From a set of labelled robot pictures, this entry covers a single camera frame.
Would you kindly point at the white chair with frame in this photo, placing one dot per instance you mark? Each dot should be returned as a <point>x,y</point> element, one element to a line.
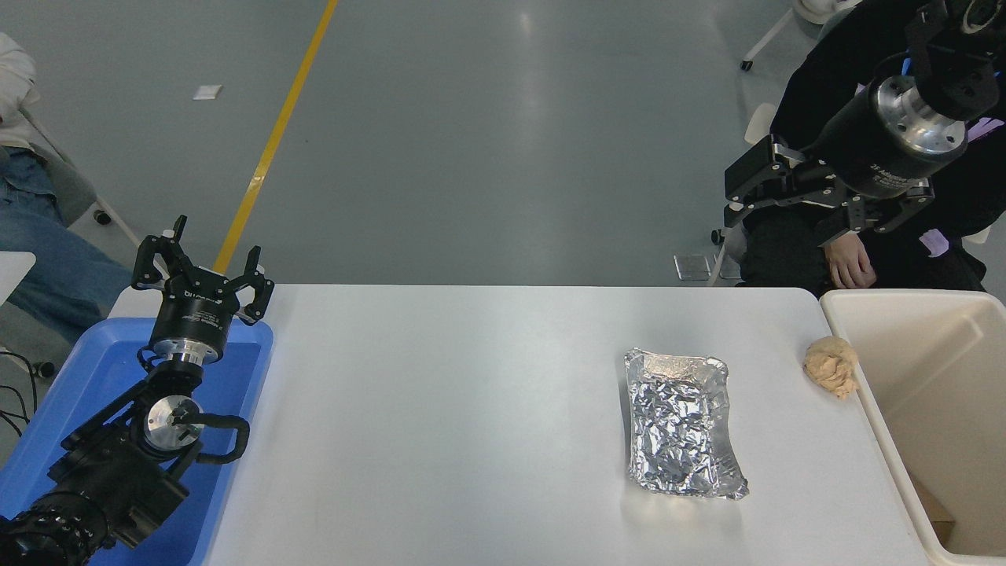
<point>766,39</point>

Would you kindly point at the small white table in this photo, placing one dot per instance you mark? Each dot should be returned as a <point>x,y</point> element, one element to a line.
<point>14,271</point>

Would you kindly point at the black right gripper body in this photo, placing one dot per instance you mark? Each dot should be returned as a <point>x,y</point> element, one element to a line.
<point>857,149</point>

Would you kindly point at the white paper scrap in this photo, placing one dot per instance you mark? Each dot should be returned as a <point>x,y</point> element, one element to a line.
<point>207,92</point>

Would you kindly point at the seated person in jeans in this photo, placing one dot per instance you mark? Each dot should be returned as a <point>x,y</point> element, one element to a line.
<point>47,267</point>

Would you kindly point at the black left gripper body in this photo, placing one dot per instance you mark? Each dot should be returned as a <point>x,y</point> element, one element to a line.
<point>196,314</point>

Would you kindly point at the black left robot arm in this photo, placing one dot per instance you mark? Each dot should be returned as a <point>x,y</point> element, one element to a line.
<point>118,472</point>

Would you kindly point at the person in black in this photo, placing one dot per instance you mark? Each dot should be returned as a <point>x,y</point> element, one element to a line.
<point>833,71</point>

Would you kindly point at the blue plastic tray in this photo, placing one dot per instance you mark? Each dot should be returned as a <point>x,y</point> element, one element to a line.
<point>94,369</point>

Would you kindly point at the crumpled tan paper ball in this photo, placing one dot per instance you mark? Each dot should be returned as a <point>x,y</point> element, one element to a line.
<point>831,365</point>

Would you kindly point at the large pale bin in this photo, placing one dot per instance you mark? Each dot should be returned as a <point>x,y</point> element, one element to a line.
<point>935,362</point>

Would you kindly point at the person's hand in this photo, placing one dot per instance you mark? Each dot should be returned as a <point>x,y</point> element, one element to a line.
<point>853,263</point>

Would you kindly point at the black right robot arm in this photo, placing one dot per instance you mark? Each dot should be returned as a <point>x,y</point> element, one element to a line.
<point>959,79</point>

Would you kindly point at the grey office chair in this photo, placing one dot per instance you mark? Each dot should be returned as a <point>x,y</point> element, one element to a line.
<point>71,189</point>

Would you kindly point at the foil tray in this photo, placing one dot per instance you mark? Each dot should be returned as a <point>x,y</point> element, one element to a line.
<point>680,424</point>

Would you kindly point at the clear floor plate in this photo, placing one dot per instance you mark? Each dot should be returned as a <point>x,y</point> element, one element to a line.
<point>732,267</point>
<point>692,267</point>

